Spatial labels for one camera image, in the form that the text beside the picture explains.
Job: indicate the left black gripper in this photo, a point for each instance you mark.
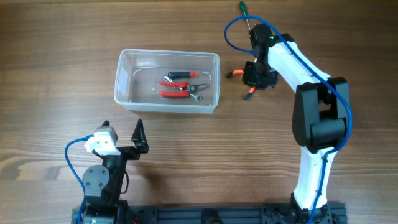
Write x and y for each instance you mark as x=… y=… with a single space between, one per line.
x=140 y=142

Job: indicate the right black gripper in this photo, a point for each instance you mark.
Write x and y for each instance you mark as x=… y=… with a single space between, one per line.
x=249 y=79

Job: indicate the orange black needle-nose pliers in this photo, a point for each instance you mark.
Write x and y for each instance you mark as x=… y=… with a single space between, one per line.
x=239 y=72

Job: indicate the clear plastic container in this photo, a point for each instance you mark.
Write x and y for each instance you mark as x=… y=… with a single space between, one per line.
x=139 y=72

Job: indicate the green handled screwdriver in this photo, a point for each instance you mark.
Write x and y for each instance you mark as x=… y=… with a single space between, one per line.
x=244 y=12

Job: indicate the black red screwdriver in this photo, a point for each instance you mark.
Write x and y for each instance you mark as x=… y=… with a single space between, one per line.
x=176 y=75

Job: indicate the red handled cutters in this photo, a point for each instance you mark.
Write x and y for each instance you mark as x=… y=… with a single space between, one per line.
x=170 y=89

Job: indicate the silver socket wrench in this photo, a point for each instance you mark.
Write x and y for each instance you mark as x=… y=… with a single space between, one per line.
x=185 y=88

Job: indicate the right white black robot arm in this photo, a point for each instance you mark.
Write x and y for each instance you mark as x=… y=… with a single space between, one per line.
x=321 y=119

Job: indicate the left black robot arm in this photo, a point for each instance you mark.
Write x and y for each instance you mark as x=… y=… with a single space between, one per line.
x=104 y=184

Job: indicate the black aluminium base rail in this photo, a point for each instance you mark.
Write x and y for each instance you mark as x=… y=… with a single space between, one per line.
x=264 y=214

